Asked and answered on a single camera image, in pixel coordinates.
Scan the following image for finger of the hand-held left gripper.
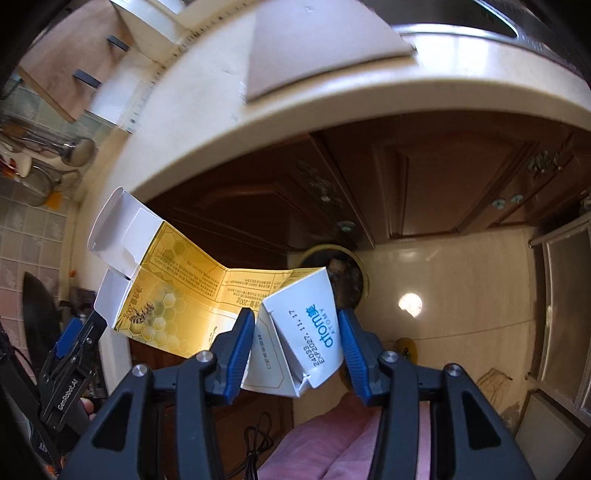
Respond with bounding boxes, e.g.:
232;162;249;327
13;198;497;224
39;318;84;384
39;310;108;430

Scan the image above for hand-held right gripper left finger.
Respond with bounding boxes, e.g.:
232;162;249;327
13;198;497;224
69;308;256;480

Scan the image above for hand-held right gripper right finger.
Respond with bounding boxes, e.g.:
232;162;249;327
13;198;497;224
338;308;527;480

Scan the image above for small white yellow box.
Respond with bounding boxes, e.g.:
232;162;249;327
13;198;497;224
241;267;345;398

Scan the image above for round yellow bin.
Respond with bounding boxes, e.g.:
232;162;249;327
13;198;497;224
295;244;371;319

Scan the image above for yellow honeycomb print box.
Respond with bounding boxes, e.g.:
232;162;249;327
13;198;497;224
88;187;319;360

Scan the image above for black wok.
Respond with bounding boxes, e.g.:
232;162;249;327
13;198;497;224
21;271;63;370

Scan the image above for small yellow object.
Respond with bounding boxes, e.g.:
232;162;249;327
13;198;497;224
396;337;419;365

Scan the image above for person's pink trousers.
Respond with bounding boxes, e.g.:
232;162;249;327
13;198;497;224
256;392;437;480

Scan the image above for brown cabinet door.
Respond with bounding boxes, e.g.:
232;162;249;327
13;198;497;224
148;131;376;259
321;122;578;238

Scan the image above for steel ladle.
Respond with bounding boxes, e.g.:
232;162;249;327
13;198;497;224
28;136;98;169

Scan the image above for metal framed glass door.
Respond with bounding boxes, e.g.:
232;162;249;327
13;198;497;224
515;212;591;462

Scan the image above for wooden cutting board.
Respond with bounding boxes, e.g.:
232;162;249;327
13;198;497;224
16;0;185;123

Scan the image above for brown cardboard sheet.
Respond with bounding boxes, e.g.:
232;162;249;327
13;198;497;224
246;0;415;103

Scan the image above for steel sink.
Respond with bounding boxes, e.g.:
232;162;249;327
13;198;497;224
365;0;591;84

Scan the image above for black cable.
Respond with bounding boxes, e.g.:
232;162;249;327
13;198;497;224
244;412;274;480

